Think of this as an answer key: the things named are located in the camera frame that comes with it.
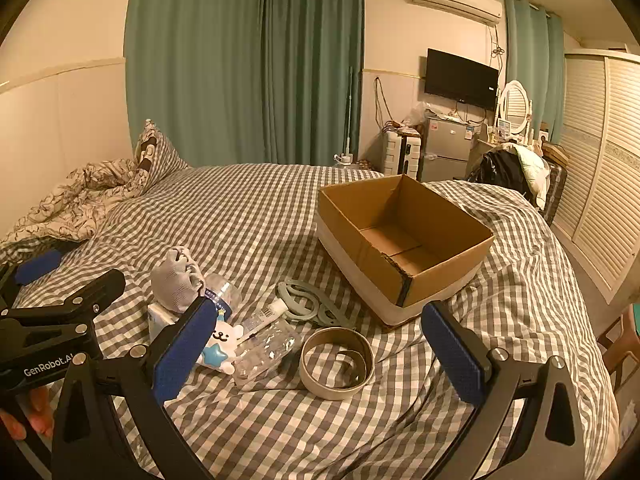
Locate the checked pillow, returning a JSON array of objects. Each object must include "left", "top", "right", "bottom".
[{"left": 132, "top": 119, "right": 191, "bottom": 196}]

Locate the silver small fridge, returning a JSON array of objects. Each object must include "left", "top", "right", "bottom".
[{"left": 422, "top": 110, "right": 482, "bottom": 184}]

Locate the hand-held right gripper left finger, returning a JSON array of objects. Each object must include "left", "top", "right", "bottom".
[{"left": 50, "top": 297, "right": 219, "bottom": 480}]

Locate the white air conditioner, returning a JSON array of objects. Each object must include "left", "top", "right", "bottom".
[{"left": 411, "top": 0, "right": 504, "bottom": 26}]

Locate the patterned crumpled quilt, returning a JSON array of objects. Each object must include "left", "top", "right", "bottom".
[{"left": 0, "top": 157, "right": 152, "bottom": 257}]

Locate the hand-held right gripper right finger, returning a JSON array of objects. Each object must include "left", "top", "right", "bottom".
[{"left": 421, "top": 301, "right": 587, "bottom": 480}]

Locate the black wall television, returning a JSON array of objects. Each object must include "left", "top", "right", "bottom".
[{"left": 424, "top": 48, "right": 500, "bottom": 110}]

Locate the white suitcase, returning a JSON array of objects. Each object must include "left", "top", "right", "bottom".
[{"left": 382, "top": 130, "right": 424, "bottom": 179}]

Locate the checked fabric chair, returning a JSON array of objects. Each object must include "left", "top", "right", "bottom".
[{"left": 541, "top": 142, "right": 570, "bottom": 227}]

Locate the white oval vanity mirror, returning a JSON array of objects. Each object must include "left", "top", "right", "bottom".
[{"left": 496, "top": 80, "right": 534, "bottom": 137}]

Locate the white bear star toy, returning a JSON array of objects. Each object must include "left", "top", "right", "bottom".
[{"left": 195, "top": 307, "right": 246, "bottom": 374}]

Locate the wooden stool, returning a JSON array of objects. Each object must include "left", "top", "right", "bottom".
[{"left": 597, "top": 302, "right": 640, "bottom": 396}]

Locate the black jacket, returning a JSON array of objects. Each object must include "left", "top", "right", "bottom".
[{"left": 466, "top": 147, "right": 533, "bottom": 198}]

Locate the cream louvered wardrobe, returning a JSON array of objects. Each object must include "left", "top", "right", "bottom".
[{"left": 550, "top": 49, "right": 640, "bottom": 306}]

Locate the light green curtain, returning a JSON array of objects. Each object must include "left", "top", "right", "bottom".
[{"left": 502, "top": 0, "right": 566, "bottom": 144}]

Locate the person's left hand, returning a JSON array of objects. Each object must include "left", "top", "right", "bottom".
[{"left": 0, "top": 387, "right": 56, "bottom": 443}]

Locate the white squeeze tube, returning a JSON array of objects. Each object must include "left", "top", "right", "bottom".
[{"left": 235, "top": 297, "right": 290, "bottom": 346}]

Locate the open cardboard box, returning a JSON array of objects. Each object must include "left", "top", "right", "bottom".
[{"left": 316, "top": 174, "right": 496, "bottom": 331}]

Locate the cream padded garment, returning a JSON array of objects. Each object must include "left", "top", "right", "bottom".
[{"left": 515, "top": 146, "right": 551, "bottom": 211}]

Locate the clear plastic bag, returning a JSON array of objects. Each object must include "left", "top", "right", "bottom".
[{"left": 401, "top": 101, "right": 432, "bottom": 129}]

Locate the white mop handle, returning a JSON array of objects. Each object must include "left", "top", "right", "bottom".
[{"left": 340, "top": 66, "right": 357, "bottom": 163}]

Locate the white tissue packet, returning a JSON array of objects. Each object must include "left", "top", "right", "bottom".
[{"left": 146, "top": 301, "right": 182, "bottom": 349}]

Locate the grey knitted glove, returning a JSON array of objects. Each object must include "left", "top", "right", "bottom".
[{"left": 151, "top": 246, "right": 205, "bottom": 315}]

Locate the clear plastic blister tray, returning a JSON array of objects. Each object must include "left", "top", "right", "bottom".
[{"left": 232, "top": 317, "right": 305, "bottom": 391}]

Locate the cardboard tape roll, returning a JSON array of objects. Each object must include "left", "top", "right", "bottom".
[{"left": 300, "top": 326, "right": 376, "bottom": 401}]

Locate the clear plastic bottle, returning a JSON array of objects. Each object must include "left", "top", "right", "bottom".
[{"left": 202, "top": 274, "right": 244, "bottom": 322}]

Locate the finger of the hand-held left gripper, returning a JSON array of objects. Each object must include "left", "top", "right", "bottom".
[
  {"left": 0, "top": 269, "right": 127, "bottom": 332},
  {"left": 0, "top": 247, "right": 64, "bottom": 311}
]

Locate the wall cable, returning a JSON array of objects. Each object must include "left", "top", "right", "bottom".
[{"left": 373, "top": 77, "right": 397, "bottom": 129}]

